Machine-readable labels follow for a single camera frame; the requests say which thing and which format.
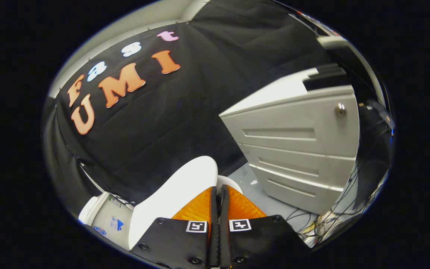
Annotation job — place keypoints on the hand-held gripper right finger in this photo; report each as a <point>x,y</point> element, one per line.
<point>224,224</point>

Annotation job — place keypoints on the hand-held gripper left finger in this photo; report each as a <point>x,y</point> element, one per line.
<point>214,224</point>

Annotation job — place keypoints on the white toilet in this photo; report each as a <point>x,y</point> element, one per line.
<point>106,220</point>

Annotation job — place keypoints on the black backdrop cloth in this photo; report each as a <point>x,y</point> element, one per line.
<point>162,123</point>

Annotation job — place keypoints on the white drawer cabinet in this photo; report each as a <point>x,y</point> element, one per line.
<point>293,119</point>

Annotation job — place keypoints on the black plastic holder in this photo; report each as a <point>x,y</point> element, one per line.
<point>327,80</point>

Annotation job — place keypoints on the dark device with blue light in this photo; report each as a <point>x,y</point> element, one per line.
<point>381,112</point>

